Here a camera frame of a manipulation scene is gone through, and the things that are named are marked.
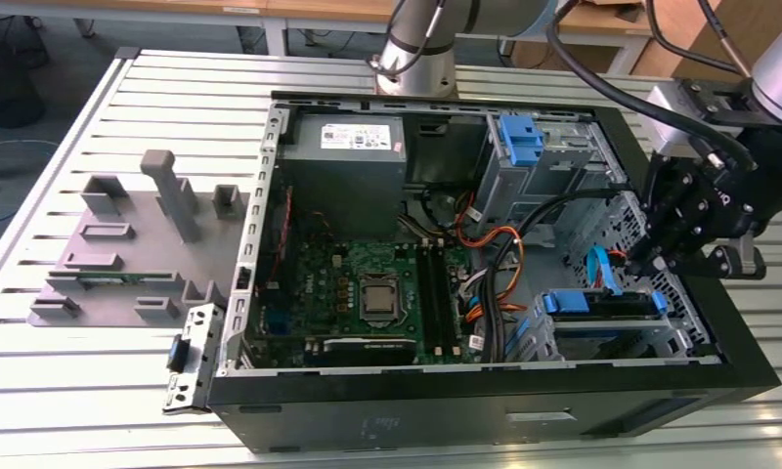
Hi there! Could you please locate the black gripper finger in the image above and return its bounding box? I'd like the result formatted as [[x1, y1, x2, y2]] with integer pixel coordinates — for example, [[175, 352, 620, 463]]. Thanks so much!
[[625, 150, 719, 276], [665, 239, 768, 280]]

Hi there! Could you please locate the blue data wire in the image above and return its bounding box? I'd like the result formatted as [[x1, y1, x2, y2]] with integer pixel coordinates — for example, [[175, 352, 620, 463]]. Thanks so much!
[[588, 246, 625, 297]]

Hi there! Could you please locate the hard disk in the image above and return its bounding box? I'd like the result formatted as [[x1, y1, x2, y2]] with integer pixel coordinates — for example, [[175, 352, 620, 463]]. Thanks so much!
[[538, 287, 668, 346]]

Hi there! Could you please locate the metal disk bay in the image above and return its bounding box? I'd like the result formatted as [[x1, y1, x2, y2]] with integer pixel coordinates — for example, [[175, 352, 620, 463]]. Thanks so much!
[[505, 287, 719, 362]]

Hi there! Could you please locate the metal drive cage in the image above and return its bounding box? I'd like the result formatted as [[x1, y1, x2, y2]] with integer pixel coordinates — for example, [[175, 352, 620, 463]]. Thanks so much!
[[476, 114, 628, 231]]

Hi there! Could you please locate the blue drive latch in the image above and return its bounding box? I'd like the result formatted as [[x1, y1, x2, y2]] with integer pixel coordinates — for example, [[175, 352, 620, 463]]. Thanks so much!
[[498, 114, 542, 167]]

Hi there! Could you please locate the brown wooden cabinet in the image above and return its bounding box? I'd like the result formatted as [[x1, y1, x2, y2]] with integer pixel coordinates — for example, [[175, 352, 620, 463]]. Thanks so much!
[[625, 0, 782, 99]]

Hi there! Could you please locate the black RAM slot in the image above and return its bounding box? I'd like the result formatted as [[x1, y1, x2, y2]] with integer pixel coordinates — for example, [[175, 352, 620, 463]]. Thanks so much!
[[433, 237, 465, 357], [417, 237, 446, 357]]

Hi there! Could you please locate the white-framed wooden desk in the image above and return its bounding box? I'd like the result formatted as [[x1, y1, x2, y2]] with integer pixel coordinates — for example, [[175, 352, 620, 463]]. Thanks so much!
[[494, 0, 664, 74], [0, 0, 393, 56]]

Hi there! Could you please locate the silver CPU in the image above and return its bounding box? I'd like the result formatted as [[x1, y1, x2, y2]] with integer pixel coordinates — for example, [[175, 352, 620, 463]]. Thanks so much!
[[363, 284, 399, 314]]

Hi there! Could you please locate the black CPU socket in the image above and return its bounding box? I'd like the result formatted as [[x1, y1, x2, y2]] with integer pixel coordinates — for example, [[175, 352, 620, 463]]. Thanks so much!
[[354, 272, 411, 327]]

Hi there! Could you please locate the grey power supply unit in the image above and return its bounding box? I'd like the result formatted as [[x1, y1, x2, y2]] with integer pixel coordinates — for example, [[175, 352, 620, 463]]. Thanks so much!
[[278, 112, 410, 241]]

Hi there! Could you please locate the black open PC case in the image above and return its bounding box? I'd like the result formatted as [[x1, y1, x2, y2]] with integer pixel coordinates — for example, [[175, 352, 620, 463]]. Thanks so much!
[[204, 89, 782, 453]]

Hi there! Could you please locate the green motherboard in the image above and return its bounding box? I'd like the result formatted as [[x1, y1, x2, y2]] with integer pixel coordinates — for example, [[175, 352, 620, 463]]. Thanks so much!
[[244, 236, 490, 367]]

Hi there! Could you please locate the black graphics card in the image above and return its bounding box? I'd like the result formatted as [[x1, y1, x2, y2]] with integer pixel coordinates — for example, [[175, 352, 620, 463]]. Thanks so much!
[[303, 336, 419, 367]]

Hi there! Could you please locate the grey parts rack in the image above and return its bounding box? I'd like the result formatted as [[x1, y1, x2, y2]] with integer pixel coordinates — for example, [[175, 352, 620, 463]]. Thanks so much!
[[28, 149, 254, 332]]

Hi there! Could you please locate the green RAM stick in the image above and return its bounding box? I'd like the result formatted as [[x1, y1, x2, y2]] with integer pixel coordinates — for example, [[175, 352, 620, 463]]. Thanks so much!
[[48, 274, 175, 286]]

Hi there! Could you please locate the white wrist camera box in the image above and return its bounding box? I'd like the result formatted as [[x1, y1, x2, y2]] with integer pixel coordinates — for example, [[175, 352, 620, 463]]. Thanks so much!
[[644, 80, 757, 148]]

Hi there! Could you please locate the thick black cable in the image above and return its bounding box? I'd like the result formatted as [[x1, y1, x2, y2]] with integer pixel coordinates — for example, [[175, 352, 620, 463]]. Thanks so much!
[[545, 0, 757, 172]]

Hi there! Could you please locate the orange wire bundle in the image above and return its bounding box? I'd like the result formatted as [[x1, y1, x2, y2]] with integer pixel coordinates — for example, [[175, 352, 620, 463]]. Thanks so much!
[[454, 225, 532, 324]]

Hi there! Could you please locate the black cable bundle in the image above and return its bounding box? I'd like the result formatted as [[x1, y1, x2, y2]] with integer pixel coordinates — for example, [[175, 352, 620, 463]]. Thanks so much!
[[481, 185, 628, 363]]

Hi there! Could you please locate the yellow and black wire bundle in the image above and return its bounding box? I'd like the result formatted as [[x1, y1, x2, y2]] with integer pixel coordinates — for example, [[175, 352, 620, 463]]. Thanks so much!
[[395, 185, 462, 240]]

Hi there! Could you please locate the thin black cable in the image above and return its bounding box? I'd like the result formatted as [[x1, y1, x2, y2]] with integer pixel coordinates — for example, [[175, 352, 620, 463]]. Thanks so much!
[[366, 0, 446, 75]]

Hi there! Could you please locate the thin red wire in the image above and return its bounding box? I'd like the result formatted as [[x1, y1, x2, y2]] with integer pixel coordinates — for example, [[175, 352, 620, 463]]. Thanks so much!
[[265, 185, 297, 290]]

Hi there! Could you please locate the metal bracket with blue handle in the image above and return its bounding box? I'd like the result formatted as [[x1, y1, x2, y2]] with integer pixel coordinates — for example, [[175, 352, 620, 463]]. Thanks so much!
[[160, 302, 227, 416]]

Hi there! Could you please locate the pale floor cable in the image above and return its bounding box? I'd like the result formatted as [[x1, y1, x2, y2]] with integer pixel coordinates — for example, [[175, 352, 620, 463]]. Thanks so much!
[[0, 139, 64, 160]]

